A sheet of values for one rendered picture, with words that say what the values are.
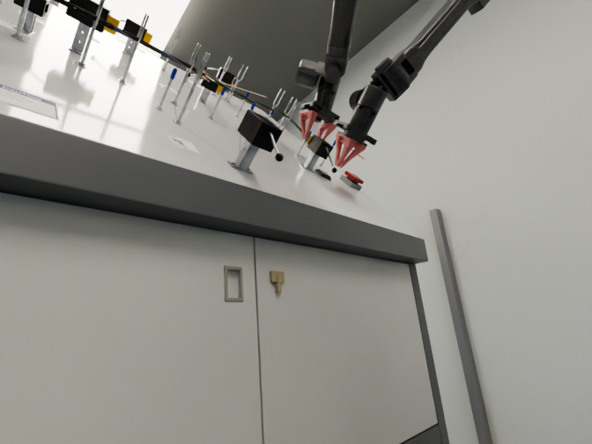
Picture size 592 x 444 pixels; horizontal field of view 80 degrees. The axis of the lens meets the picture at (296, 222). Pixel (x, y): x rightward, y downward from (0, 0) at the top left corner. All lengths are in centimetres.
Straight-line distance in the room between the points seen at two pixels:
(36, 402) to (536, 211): 187
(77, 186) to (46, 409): 23
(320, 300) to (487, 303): 140
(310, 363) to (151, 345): 29
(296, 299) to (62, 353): 36
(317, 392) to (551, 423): 145
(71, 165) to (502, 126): 195
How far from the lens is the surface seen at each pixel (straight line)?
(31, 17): 90
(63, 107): 57
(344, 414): 73
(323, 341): 69
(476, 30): 245
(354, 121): 89
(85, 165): 47
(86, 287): 47
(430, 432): 100
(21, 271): 46
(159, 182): 49
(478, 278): 202
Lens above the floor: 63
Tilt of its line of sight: 18 degrees up
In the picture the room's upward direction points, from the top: 5 degrees counter-clockwise
